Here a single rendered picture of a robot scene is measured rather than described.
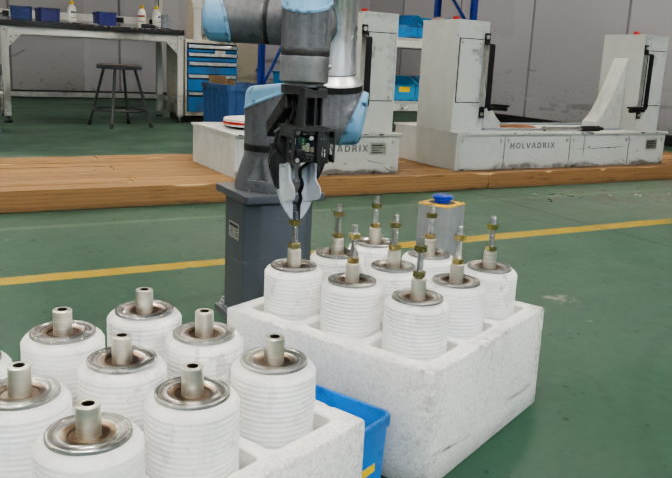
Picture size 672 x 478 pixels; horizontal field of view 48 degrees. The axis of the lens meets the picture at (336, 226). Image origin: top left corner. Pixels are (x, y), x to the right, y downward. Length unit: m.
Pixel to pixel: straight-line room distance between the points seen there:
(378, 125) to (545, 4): 4.75
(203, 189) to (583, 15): 5.30
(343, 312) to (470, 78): 2.76
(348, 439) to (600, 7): 6.88
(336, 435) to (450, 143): 2.98
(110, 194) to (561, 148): 2.36
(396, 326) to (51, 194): 2.01
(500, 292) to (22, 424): 0.79
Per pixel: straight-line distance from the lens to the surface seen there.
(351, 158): 3.40
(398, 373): 1.07
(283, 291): 1.21
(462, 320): 1.19
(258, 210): 1.60
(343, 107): 1.59
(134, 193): 2.98
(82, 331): 0.97
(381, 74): 3.51
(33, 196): 2.92
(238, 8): 1.27
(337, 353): 1.13
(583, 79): 7.63
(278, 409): 0.84
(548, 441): 1.31
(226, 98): 5.62
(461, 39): 3.76
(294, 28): 1.15
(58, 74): 9.39
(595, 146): 4.36
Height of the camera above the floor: 0.59
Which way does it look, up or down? 12 degrees down
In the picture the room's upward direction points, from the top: 3 degrees clockwise
